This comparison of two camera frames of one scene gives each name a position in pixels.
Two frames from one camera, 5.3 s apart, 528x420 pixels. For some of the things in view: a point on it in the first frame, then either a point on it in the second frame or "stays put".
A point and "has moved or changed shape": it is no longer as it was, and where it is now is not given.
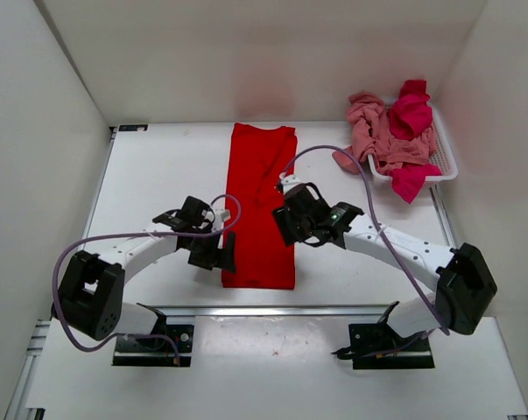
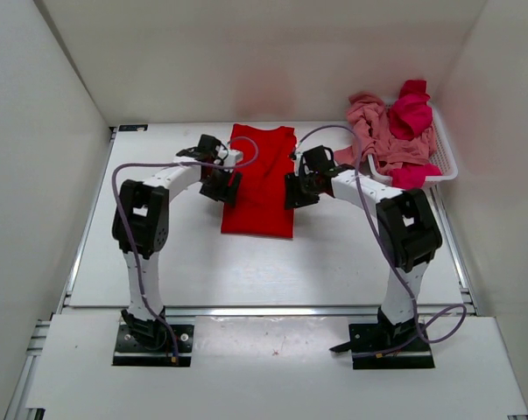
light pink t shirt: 374,139 stays put
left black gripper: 225,257 to 230,195
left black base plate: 165,346 stays put
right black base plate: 376,346 stays put
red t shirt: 257,156 has moved or changed shape
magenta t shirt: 411,117 stays put
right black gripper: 285,223 to 300,193
